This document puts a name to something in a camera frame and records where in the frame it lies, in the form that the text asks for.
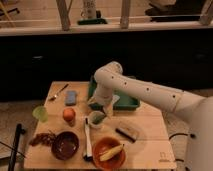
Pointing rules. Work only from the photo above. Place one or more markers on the black stand pole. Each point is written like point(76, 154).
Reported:
point(12, 160)

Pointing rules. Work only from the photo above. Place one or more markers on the orange fruit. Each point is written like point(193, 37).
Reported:
point(68, 114)

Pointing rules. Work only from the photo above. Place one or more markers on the black and tan eraser block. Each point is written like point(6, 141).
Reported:
point(127, 131)

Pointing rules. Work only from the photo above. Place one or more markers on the dark brown bowl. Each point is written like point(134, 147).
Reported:
point(65, 145)

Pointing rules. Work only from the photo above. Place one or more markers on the green plastic tray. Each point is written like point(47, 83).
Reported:
point(122, 100)

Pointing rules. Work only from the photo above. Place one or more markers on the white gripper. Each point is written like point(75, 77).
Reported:
point(106, 98)

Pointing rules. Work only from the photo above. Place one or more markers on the metal fork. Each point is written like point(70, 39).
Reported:
point(57, 94)

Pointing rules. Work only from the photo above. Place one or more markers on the white bottle on green base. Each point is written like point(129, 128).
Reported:
point(90, 15)

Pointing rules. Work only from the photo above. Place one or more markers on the light green cup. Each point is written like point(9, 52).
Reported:
point(40, 113)

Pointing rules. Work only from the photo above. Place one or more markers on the dark red dried pepper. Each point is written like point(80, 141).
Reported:
point(43, 138)

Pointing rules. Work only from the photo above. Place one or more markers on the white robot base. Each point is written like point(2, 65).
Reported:
point(199, 152)

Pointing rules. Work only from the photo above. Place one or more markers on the white handled brush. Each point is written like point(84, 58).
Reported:
point(88, 153)

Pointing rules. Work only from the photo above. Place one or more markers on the wooden railing frame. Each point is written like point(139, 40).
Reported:
point(29, 17)

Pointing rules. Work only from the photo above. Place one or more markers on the orange bowl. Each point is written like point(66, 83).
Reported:
point(103, 145)

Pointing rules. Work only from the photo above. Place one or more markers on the blue sponge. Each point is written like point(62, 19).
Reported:
point(70, 98)

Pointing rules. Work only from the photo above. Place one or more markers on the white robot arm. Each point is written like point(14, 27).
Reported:
point(110, 78)

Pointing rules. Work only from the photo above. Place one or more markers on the yellow banana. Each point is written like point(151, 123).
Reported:
point(111, 152)

